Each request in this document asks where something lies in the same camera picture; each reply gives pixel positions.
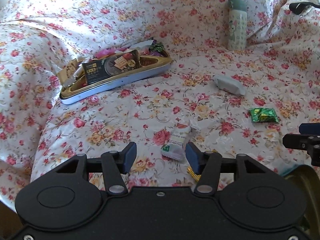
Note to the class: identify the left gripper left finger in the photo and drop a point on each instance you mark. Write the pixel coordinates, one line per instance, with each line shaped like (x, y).
(114, 164)

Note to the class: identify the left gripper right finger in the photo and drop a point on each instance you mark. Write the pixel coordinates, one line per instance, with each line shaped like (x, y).
(207, 166)

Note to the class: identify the gold striped candy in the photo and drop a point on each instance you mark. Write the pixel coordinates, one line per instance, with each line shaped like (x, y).
(195, 176)

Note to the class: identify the white green candy packet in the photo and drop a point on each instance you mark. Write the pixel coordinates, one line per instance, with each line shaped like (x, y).
(179, 137)

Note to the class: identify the green foil candy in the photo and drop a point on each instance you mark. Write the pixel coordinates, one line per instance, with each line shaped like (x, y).
(156, 47)
(263, 115)

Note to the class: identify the grey silver snack packet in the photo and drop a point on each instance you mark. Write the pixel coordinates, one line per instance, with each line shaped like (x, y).
(229, 84)

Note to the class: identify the black cracker packet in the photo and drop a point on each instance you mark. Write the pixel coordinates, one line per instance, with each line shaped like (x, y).
(102, 69)

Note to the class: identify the brown paper snack packet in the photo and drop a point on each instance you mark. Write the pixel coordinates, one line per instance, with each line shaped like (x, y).
(66, 75)

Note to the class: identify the floral bed cover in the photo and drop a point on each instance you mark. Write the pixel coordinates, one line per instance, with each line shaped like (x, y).
(279, 69)

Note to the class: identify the gold blue snack tin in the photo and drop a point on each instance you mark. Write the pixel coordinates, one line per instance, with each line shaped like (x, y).
(150, 66)

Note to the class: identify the pink wrapper in tin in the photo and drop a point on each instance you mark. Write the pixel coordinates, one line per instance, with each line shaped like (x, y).
(105, 53)

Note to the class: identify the purple foil candy in tin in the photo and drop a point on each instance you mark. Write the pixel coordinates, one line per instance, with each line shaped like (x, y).
(155, 53)

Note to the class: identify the green foil candy in tin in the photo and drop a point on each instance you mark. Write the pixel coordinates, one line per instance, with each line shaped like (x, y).
(156, 47)

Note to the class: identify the green white thermos bottle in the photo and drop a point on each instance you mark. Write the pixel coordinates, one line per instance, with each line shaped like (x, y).
(237, 25)

